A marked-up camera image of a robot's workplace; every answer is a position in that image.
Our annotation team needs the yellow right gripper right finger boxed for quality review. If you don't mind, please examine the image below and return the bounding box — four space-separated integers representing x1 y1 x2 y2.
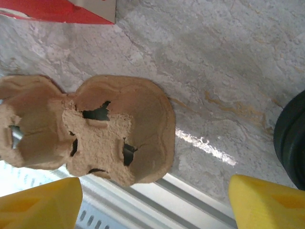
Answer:
228 174 305 229

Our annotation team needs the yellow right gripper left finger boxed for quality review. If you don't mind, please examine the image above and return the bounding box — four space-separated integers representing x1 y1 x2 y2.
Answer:
0 177 83 229

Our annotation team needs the brown cardboard cup carrier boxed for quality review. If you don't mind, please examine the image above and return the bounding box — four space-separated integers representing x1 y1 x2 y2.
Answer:
0 74 176 187

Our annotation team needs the red white paper bag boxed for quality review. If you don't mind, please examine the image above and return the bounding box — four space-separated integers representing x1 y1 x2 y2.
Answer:
0 0 117 25

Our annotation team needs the slotted grey cable duct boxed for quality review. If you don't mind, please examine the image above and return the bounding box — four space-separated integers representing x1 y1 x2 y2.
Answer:
71 202 115 229

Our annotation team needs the wide grooved aluminium rail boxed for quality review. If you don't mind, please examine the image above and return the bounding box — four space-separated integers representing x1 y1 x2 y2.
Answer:
0 125 239 229

